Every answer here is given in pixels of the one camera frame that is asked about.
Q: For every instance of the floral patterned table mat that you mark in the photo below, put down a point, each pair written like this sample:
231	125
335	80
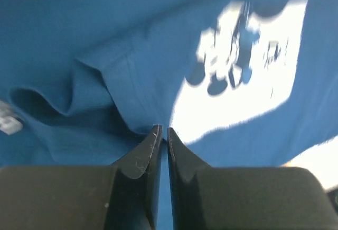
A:
321	161

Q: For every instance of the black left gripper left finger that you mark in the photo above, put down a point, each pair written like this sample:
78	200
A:
135	188

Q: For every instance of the blue printed t shirt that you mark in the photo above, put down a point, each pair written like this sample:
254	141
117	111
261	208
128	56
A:
247	85

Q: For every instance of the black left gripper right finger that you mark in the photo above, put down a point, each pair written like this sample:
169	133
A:
185	195

